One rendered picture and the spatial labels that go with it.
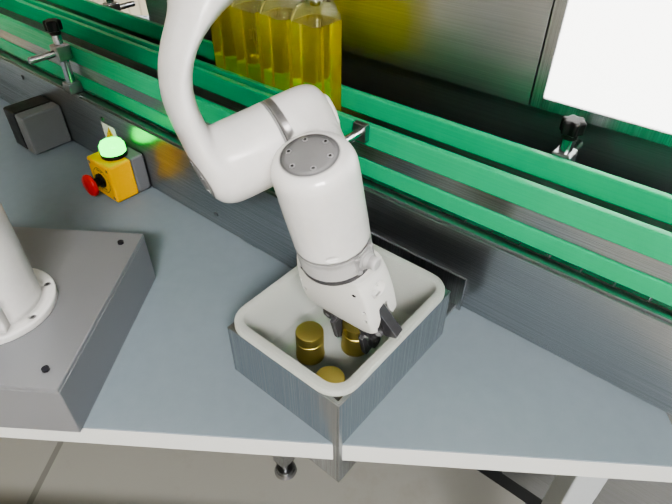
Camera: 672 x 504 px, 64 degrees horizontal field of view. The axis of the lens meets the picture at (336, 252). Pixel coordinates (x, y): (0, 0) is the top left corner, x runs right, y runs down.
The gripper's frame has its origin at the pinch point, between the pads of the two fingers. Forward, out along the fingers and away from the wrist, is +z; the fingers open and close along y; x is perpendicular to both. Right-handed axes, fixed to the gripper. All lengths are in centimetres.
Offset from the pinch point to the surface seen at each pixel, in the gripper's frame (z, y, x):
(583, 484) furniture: 19.7, -29.9, -4.6
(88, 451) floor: 74, 71, 38
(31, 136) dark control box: 2, 80, -2
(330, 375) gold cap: -3.0, -2.4, 7.5
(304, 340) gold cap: -2.4, 3.2, 5.4
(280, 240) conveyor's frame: 2.5, 19.2, -7.2
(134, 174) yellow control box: 3, 53, -6
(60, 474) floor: 72, 71, 45
